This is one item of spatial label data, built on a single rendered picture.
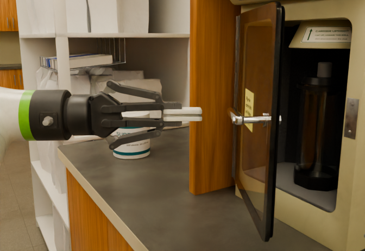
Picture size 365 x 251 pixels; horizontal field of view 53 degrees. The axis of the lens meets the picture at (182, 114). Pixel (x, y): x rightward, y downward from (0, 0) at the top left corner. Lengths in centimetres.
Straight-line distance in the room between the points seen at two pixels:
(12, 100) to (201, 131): 45
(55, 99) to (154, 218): 36
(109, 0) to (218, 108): 97
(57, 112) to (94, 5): 116
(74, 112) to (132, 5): 130
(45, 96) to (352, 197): 56
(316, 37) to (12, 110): 57
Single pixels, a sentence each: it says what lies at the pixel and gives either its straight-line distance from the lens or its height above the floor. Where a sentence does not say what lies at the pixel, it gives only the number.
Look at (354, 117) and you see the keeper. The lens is 68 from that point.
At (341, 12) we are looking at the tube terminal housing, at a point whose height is 138.
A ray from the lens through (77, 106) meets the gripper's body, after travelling 65.
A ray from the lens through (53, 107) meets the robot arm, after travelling 65.
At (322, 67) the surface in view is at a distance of 82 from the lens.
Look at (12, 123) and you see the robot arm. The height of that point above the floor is 119.
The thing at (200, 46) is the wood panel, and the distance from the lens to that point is 88.
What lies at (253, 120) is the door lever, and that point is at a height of 120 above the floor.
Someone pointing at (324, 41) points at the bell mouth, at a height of 133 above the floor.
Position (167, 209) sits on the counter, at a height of 94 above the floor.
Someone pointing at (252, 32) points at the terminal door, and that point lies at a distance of 72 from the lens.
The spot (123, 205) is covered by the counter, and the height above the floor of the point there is 94.
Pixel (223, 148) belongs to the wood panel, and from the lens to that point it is 96.
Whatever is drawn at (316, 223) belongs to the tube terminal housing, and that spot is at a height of 98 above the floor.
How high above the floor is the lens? 133
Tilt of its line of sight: 12 degrees down
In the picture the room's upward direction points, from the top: straight up
